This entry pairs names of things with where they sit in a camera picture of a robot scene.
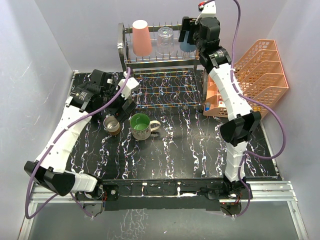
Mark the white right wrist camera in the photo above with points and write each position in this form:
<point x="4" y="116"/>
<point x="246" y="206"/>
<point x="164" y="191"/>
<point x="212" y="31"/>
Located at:
<point x="207" y="8"/>

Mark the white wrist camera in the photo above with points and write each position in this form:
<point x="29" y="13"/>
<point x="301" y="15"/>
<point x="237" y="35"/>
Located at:
<point x="207" y="8"/>
<point x="131" y="85"/>

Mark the steel two-tier dish rack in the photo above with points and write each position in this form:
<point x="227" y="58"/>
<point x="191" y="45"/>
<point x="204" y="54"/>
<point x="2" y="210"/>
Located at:
<point x="166" y="80"/>

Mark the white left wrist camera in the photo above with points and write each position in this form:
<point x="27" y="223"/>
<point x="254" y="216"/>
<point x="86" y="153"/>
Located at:
<point x="131" y="85"/>

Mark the blue capped marker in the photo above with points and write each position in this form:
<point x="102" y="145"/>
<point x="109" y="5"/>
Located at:
<point x="207" y="106"/>

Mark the brown and cream cup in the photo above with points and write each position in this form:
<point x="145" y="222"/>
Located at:
<point x="112" y="125"/>

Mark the aluminium front rail frame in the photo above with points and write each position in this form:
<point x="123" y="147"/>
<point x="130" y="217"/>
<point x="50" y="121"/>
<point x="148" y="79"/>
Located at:
<point x="164" y="210"/>

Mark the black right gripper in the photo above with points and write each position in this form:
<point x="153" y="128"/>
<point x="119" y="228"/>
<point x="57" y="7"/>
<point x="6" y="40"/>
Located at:
<point x="187" y="23"/>

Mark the blue plastic cup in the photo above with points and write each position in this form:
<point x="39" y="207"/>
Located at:
<point x="187" y="47"/>

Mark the pink plastic cup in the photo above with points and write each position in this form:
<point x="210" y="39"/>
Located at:
<point x="142" y="45"/>

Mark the orange plastic file organizer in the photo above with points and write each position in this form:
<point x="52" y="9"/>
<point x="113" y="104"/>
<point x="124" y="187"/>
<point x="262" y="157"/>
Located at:
<point x="260" y="75"/>

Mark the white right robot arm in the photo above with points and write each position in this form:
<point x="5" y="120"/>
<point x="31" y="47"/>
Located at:
<point x="242" y="120"/>

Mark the clear glass cup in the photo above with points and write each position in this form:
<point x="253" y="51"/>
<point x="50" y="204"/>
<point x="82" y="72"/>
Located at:
<point x="165" y="41"/>

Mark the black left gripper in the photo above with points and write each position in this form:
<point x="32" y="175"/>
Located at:
<point x="121" y="113"/>

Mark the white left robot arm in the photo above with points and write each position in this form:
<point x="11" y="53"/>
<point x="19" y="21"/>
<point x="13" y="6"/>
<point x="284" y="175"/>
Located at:
<point x="102" y="94"/>

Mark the white cat-pattern mug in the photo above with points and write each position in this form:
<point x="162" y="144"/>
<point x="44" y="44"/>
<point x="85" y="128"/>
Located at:
<point x="142" y="127"/>

